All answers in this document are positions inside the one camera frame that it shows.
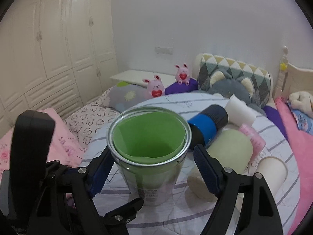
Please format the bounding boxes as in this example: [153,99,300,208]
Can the black and blue cup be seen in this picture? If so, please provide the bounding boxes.
[188,105,229,151]

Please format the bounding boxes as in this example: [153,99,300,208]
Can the green white triangle pillow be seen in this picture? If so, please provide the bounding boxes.
[192,53,273,108]

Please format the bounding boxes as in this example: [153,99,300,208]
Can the cream wooden headboard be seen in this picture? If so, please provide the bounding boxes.
[272,46,312,100]

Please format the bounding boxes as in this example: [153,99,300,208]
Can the white cylindrical cup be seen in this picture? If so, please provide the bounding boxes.
[241,155,288,198]

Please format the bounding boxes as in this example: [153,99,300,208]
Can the white wall socket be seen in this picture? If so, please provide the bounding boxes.
[154,47,174,55]

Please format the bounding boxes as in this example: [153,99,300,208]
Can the pink small cup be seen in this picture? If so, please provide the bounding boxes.
[239,124,266,161]

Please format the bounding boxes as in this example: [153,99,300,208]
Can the round white striped tray cloth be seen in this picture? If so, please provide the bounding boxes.
[80,91,301,235]

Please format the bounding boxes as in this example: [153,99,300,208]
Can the white nightstand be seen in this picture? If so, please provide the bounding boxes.
[110,70,176,88]

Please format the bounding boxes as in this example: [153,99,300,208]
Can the pink quilt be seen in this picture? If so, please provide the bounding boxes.
[0,108,84,172]

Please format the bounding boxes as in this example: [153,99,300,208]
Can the small pink bunny plush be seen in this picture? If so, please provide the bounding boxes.
[175,64,191,85]

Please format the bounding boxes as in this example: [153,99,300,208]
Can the large pink bunny plush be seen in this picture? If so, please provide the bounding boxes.
[143,75,165,99]

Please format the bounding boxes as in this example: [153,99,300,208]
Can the cream wardrobe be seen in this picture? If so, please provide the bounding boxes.
[1,0,118,134]

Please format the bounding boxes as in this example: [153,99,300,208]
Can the clear cup green pink paper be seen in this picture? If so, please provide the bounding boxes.
[107,107,192,206]

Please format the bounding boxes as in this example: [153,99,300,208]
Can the pink cartoon blanket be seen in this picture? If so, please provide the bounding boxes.
[263,97,312,234]

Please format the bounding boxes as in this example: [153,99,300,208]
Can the purple pillow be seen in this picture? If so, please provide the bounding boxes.
[165,78,198,95]

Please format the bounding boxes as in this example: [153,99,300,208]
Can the grey bear plush cushion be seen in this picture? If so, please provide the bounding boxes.
[198,70,266,116]

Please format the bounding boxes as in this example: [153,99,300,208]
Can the white heart pattern pillow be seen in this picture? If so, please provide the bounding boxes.
[64,87,120,152]

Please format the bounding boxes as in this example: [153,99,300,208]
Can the cream white paper cup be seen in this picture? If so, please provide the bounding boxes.
[225,94,256,127]

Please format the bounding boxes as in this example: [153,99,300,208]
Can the white dog plush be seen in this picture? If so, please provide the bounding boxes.
[289,91,313,118]

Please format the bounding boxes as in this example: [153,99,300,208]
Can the grey flower pattern pillow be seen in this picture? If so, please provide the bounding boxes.
[98,81,146,112]

